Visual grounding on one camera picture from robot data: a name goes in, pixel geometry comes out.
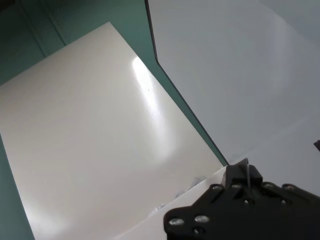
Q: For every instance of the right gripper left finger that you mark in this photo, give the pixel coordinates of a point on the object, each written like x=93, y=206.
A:
x=235, y=175

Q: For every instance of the black AI2 Robotics robot poster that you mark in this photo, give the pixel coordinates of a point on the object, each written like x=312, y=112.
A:
x=87, y=125

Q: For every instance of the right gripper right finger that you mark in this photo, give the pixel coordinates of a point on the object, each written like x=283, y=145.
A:
x=256, y=175

